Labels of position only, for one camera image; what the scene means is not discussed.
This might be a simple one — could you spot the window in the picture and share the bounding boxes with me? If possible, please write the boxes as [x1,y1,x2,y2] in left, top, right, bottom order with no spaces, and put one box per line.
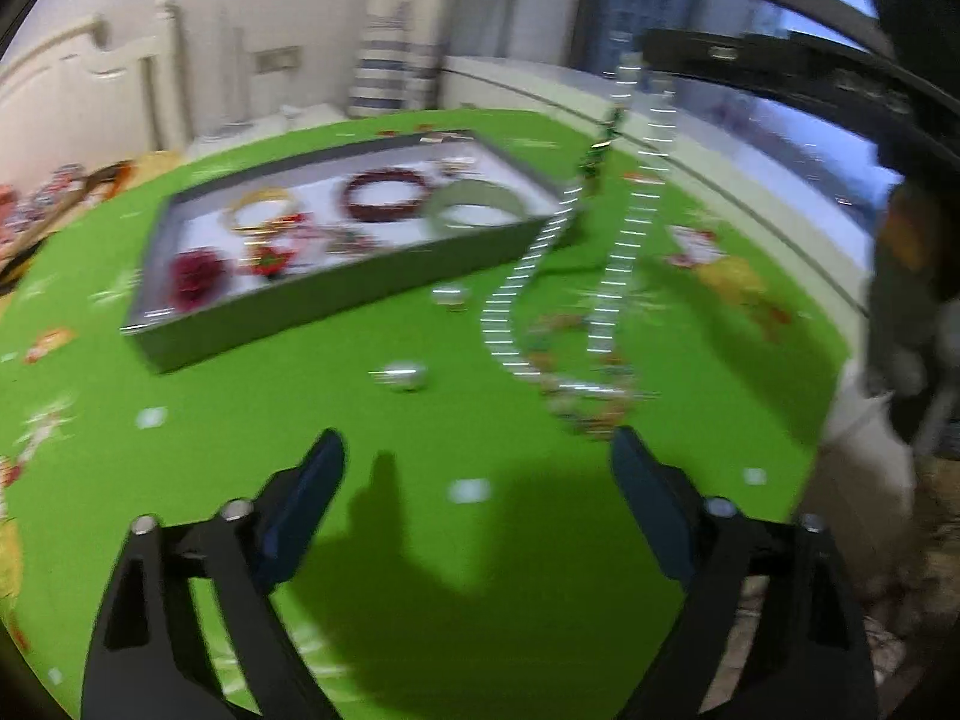
[570,0,960,241]

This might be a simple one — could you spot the white bed headboard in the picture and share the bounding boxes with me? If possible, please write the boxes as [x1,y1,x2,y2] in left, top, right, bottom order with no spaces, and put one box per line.
[0,0,188,158]

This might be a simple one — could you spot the gold bangle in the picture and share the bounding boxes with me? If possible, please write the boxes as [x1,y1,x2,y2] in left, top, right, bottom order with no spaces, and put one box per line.
[225,187,297,235]

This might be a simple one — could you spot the striped printed curtain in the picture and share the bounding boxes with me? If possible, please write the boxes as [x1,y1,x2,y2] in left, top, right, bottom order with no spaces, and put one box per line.
[349,0,443,117]

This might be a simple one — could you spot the green printed tablecloth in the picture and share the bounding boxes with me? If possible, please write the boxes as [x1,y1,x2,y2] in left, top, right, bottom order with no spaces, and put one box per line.
[0,109,856,720]

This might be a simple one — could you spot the grey jewelry tray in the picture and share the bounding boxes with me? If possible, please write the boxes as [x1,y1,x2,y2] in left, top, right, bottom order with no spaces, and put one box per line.
[120,127,578,376]

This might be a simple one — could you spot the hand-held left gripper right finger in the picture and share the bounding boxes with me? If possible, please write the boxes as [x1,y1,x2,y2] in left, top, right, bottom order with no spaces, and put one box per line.
[609,426,878,720]

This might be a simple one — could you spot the dark red bangle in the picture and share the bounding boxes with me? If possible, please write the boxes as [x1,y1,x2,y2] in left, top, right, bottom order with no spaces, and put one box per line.
[171,250,232,310]

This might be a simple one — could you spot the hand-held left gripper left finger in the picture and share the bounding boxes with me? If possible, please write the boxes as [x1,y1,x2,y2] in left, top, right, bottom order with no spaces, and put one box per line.
[79,427,347,720]

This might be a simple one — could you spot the red green brooch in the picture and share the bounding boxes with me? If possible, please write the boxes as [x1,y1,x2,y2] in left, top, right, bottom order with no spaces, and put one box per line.
[244,214,316,278]

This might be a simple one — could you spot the white cloth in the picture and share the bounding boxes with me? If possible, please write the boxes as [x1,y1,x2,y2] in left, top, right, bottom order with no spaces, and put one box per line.
[821,367,917,518]

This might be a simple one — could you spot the green jade bangle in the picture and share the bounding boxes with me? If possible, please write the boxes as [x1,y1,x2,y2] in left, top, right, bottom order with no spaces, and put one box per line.
[424,178,530,237]

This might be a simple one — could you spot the silver chain necklace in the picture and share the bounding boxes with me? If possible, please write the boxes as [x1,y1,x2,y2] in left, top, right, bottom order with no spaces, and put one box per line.
[480,52,680,398]

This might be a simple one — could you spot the person's right forearm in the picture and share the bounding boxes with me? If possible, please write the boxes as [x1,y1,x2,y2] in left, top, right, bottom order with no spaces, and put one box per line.
[862,180,960,458]

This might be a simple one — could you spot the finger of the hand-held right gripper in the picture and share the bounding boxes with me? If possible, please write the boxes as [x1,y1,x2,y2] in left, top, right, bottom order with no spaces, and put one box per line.
[643,28,901,76]
[660,64,922,125]

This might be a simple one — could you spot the red bead bracelet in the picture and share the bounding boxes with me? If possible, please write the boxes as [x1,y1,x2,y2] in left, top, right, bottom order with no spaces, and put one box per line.
[343,169,432,222]

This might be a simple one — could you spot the green bead necklace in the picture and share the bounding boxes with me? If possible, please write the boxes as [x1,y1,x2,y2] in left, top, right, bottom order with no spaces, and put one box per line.
[577,105,627,188]

